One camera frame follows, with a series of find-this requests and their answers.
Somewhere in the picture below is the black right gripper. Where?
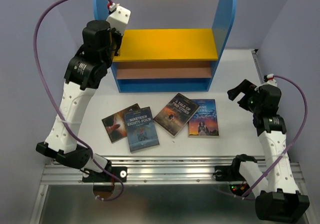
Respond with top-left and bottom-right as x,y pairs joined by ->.
226,78 -> 263,114

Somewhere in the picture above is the Jane Eyre book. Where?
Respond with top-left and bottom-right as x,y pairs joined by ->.
188,99 -> 219,138

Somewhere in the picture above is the A Tale of Two Cities book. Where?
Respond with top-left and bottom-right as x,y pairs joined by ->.
153,93 -> 200,138

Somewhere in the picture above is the Nineteen Eighty-Four book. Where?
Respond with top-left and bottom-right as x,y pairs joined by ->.
124,106 -> 160,153

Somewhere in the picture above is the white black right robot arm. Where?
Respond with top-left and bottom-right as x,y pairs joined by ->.
227,75 -> 310,224

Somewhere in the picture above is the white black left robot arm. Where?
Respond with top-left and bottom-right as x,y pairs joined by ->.
36,20 -> 122,182

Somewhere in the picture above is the blue yellow wooden bookshelf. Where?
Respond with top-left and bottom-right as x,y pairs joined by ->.
92,0 -> 237,94

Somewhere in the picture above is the Three Days to See book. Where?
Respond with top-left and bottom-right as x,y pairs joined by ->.
101,103 -> 140,143

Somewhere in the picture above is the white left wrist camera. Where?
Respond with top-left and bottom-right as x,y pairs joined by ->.
106,3 -> 131,36

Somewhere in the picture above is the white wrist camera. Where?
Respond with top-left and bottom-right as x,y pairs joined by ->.
106,3 -> 131,36
262,73 -> 278,87

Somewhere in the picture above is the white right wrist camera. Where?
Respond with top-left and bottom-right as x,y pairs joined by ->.
262,73 -> 278,87

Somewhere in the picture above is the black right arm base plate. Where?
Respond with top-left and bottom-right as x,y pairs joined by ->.
213,165 -> 243,182

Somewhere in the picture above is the aluminium mounting rail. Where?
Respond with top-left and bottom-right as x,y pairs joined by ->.
39,155 -> 306,185

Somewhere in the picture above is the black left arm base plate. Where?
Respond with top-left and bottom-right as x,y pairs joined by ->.
82,166 -> 128,183

